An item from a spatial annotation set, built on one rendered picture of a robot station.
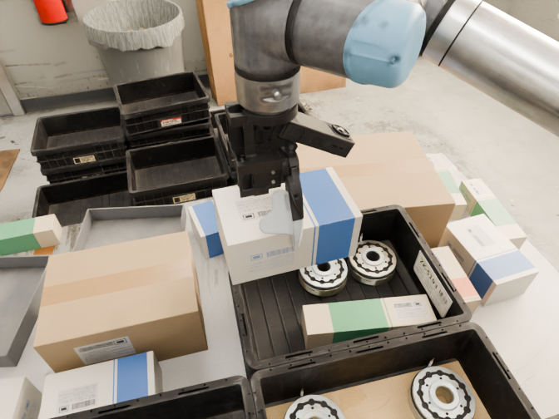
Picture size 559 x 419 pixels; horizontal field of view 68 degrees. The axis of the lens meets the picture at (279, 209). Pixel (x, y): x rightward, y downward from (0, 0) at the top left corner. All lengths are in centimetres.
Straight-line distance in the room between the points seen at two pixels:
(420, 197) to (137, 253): 66
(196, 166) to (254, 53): 152
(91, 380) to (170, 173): 119
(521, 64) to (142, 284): 74
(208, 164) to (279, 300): 117
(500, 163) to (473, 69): 239
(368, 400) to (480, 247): 51
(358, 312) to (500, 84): 47
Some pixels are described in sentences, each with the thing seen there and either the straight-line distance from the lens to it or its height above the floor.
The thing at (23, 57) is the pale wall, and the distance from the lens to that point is 334.
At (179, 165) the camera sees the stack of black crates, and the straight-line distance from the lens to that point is 196.
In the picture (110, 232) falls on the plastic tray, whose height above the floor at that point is 70.
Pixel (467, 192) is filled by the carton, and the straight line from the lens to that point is 134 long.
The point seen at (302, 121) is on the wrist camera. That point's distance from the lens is 53.
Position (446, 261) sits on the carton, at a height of 78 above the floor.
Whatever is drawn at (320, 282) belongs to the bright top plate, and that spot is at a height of 86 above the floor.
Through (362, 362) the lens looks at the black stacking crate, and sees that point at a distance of 75.
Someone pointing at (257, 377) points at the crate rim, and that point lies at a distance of 69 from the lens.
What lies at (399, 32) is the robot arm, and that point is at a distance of 38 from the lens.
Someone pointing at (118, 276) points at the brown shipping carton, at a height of 86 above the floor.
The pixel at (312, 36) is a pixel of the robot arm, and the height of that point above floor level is 141.
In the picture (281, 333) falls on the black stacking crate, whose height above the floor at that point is 83.
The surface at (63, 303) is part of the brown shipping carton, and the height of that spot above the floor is 86.
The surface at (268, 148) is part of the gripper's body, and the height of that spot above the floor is 125.
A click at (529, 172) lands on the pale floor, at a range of 289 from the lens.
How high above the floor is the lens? 156
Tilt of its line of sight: 44 degrees down
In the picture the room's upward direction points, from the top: straight up
